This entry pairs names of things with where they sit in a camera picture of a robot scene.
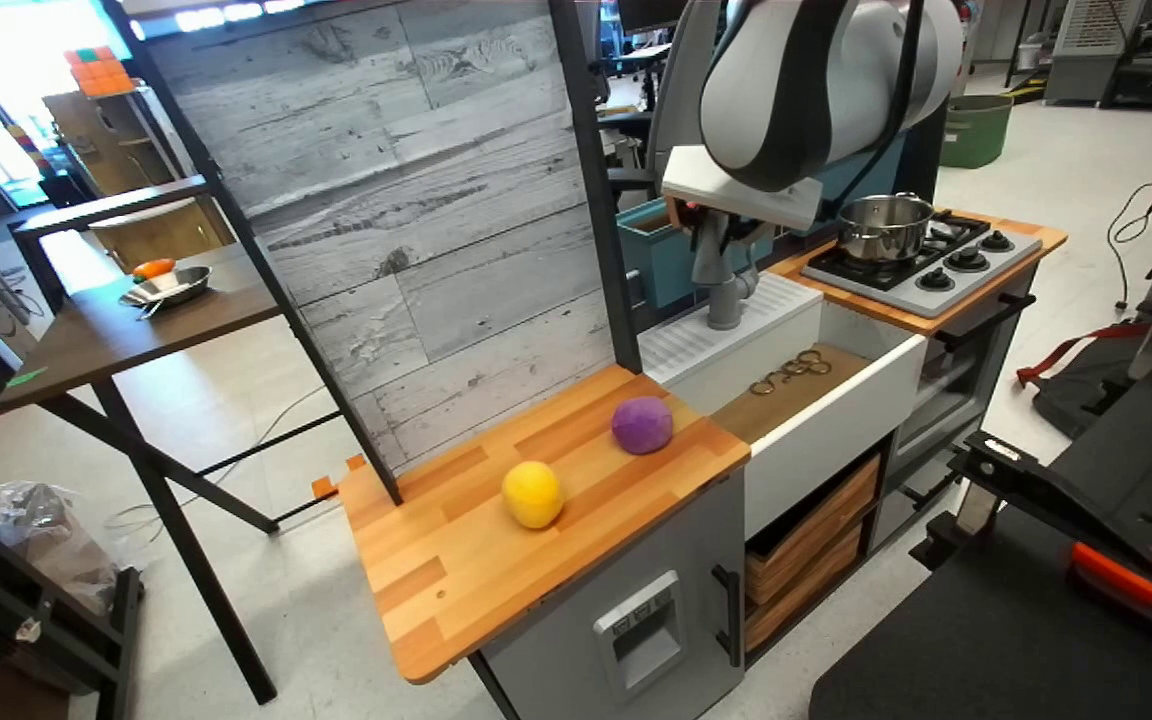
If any grey toy kitchen cabinet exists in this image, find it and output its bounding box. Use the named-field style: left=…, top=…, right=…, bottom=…
left=468, top=256, right=1042, bottom=720

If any white cable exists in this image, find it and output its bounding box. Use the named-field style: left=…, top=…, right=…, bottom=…
left=1102, top=157, right=1152, bottom=288

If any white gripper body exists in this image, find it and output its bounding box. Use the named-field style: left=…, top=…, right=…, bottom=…
left=655, top=142, right=826, bottom=242

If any black frame post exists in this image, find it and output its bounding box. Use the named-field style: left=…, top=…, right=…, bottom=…
left=544, top=0, right=644, bottom=378

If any black platform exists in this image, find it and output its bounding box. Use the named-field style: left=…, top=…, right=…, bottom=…
left=805, top=324, right=1152, bottom=720

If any brown cardboard sheet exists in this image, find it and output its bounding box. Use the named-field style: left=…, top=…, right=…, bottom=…
left=708, top=342, right=872, bottom=445

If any orange clamp handle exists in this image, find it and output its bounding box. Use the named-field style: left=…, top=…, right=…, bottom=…
left=1066, top=537, right=1152, bottom=613

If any clear plastic bag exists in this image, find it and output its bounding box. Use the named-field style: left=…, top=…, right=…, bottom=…
left=0, top=476, right=121, bottom=618

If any teal bin with red items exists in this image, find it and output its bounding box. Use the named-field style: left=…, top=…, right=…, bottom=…
left=614, top=198, right=704, bottom=315

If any yellow ball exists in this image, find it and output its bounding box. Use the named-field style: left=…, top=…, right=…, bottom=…
left=500, top=457, right=568, bottom=534

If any grey toy stove top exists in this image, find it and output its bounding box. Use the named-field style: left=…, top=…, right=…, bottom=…
left=799, top=211, right=1047, bottom=322

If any steel pot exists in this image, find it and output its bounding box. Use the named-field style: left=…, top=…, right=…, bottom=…
left=836, top=188, right=937, bottom=269

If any orange box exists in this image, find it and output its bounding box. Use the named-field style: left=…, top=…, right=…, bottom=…
left=62, top=46, right=140, bottom=106

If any black cabinet handle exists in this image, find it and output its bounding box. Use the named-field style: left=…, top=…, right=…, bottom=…
left=708, top=561, right=745, bottom=670

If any wooden drawer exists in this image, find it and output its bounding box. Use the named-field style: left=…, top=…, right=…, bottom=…
left=738, top=522, right=866, bottom=657
left=738, top=452, right=885, bottom=583

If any wooden countertop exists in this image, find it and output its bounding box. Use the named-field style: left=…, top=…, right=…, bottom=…
left=339, top=365, right=750, bottom=690

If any purple ball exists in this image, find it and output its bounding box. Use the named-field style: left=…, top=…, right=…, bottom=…
left=608, top=391, right=675, bottom=459

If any green bucket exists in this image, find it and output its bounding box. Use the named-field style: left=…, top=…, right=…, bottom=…
left=937, top=93, right=1015, bottom=171

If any black oven handle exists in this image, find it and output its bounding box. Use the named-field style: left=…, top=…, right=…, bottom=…
left=926, top=288, right=1036, bottom=351

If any grey wood backdrop panel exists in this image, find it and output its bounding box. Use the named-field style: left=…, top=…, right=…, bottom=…
left=130, top=0, right=614, bottom=476

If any white toy sink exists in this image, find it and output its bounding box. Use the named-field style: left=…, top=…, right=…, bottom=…
left=635, top=269, right=932, bottom=543

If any grey tall office chair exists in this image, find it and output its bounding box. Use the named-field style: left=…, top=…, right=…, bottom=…
left=644, top=0, right=726, bottom=186

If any orange and white gadget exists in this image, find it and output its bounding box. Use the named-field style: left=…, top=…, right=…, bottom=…
left=121, top=256, right=216, bottom=322

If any dark brown table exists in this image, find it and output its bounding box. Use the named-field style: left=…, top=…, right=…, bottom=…
left=0, top=171, right=288, bottom=709

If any red cable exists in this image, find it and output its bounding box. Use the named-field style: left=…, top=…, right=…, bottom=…
left=1012, top=315, right=1152, bottom=391

